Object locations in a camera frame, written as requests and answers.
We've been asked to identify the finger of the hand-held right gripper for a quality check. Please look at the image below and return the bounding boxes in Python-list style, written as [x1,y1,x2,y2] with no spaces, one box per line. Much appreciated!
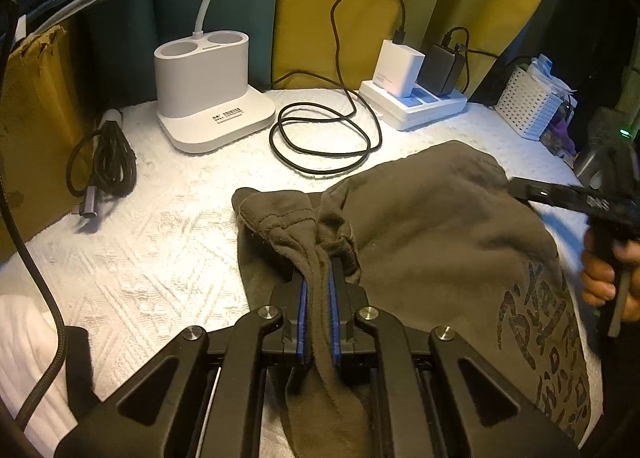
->
[507,177,586,212]

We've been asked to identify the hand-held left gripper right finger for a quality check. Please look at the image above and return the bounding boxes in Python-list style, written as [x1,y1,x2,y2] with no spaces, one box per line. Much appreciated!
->
[327,258,581,458]

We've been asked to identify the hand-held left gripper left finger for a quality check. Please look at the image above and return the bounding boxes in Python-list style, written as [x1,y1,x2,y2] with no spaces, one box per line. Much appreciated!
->
[54,272,310,458]

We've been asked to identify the dark grey printed sweatshirt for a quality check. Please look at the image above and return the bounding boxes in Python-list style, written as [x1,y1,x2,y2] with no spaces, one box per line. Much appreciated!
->
[231,139,593,458]

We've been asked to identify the person's right hand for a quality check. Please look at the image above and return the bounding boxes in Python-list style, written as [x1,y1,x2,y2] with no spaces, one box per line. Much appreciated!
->
[580,232,640,308]

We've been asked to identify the purple patterned pouch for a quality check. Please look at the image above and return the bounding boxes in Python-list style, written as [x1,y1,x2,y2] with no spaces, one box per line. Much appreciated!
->
[540,108,581,159]

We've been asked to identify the white plastic basket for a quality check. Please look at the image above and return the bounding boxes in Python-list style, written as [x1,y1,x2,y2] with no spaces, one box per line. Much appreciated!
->
[495,63,563,140]

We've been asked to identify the white blue plastic packet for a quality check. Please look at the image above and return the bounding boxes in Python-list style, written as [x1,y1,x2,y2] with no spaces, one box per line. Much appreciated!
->
[529,54,576,102]

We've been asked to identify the white power strip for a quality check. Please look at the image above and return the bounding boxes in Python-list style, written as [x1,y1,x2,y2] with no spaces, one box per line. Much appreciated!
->
[359,80,468,131]

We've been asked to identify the black charger block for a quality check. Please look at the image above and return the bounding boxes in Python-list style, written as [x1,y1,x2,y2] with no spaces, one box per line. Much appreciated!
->
[417,43,463,96]

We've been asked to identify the white charger block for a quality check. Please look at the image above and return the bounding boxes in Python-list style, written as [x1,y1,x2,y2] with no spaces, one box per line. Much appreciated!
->
[376,40,426,98]

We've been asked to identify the white desk lamp base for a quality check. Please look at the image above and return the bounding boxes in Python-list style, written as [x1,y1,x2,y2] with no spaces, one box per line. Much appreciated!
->
[153,0,277,155]

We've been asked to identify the white ribbed cloth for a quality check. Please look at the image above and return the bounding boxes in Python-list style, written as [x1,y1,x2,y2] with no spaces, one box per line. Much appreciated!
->
[0,295,101,444]

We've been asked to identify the brown cardboard box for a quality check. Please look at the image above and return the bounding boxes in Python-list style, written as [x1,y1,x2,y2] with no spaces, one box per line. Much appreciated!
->
[0,21,98,264]

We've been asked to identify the white paper sheets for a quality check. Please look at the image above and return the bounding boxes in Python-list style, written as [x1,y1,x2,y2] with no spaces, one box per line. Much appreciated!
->
[15,0,133,45]

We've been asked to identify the long black charging cable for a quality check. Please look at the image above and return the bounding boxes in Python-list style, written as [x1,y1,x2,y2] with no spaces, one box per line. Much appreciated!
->
[269,0,408,174]

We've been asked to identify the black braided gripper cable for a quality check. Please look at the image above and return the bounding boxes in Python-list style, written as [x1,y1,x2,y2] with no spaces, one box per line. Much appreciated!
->
[0,0,68,431]

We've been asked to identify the coiled braided cable grey plug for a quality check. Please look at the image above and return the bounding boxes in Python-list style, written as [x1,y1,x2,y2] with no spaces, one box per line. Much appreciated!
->
[66,109,138,230]

